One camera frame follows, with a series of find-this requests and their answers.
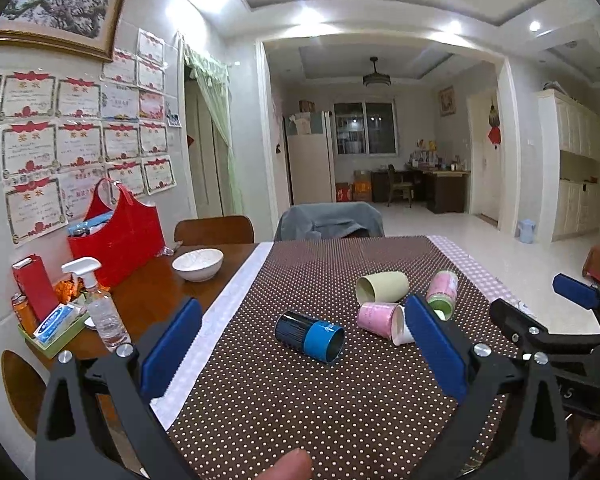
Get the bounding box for white wall cabinet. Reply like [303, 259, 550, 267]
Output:
[536, 89, 600, 243]

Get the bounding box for clear spray bottle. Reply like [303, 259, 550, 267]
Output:
[61, 257, 131, 352]

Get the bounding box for pink white paper cup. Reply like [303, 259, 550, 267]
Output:
[356, 302, 414, 347]

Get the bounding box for pink green paper cup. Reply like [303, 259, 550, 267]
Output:
[426, 270, 458, 321]

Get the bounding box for beige green paper cup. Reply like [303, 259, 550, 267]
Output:
[355, 271, 410, 304]

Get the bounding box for framed blossom painting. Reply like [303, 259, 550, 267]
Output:
[0, 0, 125, 62]

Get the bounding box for red door ornament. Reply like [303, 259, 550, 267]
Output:
[488, 104, 502, 148]

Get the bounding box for white ceramic bowl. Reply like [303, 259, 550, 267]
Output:
[172, 248, 224, 283]

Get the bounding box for red tote bag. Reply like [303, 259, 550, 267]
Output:
[68, 178, 166, 287]

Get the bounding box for brown polka dot tablecloth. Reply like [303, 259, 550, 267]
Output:
[149, 233, 537, 480]

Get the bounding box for dark blue cylindrical cup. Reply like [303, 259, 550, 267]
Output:
[274, 311, 346, 364]

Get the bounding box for ceiling pendant lamp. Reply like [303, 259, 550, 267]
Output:
[363, 56, 391, 88]

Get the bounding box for green door curtain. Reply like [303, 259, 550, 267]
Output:
[183, 40, 244, 214]

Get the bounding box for window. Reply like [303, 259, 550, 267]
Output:
[334, 102, 398, 156]

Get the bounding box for dark wooden desk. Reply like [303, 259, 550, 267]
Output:
[372, 168, 470, 214]

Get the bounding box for small framed wall picture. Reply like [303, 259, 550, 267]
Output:
[438, 86, 456, 117]

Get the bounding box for chair with grey cover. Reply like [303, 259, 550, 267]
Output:
[274, 202, 385, 242]

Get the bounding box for red booklet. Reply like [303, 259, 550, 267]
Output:
[12, 254, 59, 323]

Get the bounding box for orange cardboard box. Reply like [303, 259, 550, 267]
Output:
[352, 170, 373, 203]

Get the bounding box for operator right hand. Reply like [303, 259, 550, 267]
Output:
[570, 420, 600, 479]

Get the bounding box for green tray with packets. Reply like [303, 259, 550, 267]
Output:
[18, 304, 88, 359]

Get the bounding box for dark wooden desk chair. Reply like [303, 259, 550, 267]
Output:
[387, 164, 413, 208]

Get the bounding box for operator thumb tip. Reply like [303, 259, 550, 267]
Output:
[256, 448, 312, 480]

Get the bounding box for white refrigerator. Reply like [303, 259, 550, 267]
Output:
[285, 112, 336, 206]

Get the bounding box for wooden chair back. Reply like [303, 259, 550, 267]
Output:
[174, 216, 254, 246]

